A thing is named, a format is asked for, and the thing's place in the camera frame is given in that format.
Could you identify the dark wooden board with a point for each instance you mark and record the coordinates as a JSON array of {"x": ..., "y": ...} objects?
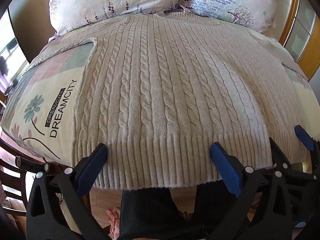
[{"x": 30, "y": 30}]

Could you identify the printed floral bed quilt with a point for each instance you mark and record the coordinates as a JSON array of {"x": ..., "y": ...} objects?
[{"x": 47, "y": 97}]

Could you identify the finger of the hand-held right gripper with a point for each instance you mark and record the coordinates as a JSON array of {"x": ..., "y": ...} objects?
[
  {"x": 303, "y": 136},
  {"x": 278, "y": 153}
]

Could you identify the pink patterned slipper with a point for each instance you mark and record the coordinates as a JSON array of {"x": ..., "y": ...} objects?
[{"x": 115, "y": 221}]

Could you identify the floral pink pillow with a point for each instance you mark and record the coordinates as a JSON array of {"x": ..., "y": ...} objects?
[
  {"x": 105, "y": 0},
  {"x": 230, "y": 0}
]

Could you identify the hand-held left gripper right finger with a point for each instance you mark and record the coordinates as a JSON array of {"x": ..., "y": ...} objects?
[{"x": 225, "y": 169}]

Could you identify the wooden framed glass door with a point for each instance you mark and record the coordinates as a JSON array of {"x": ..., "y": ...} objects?
[{"x": 290, "y": 17}]

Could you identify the person's legs in dark trousers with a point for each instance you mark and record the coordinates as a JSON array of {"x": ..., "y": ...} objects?
[{"x": 150, "y": 212}]

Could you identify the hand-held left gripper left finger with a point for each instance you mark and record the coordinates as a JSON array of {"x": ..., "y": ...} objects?
[{"x": 92, "y": 168}]

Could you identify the black cylindrical bar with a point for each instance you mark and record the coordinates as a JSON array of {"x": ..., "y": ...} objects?
[{"x": 30, "y": 164}]

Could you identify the dark wooden chair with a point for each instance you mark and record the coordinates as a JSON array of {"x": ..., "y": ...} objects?
[{"x": 10, "y": 180}]

